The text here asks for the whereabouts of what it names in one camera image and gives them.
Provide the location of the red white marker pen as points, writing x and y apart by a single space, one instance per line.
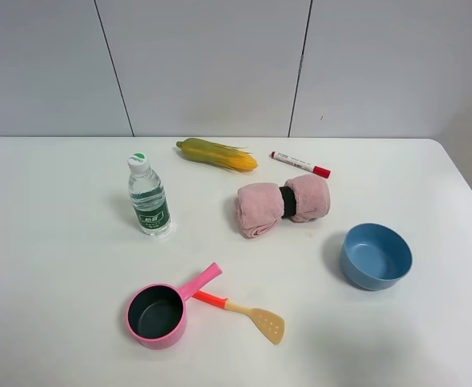
321 172

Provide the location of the rolled pink towel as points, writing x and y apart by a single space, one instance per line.
261 206

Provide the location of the yellow toy corn cob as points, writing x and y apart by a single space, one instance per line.
220 155

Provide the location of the clear plastic water bottle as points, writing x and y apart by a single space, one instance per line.
148 197

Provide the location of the orange beige toy spatula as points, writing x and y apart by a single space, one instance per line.
271 325

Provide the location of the pink toy saucepan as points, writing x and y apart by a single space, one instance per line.
157 315

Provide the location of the blue plastic bowl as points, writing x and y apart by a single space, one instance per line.
374 257

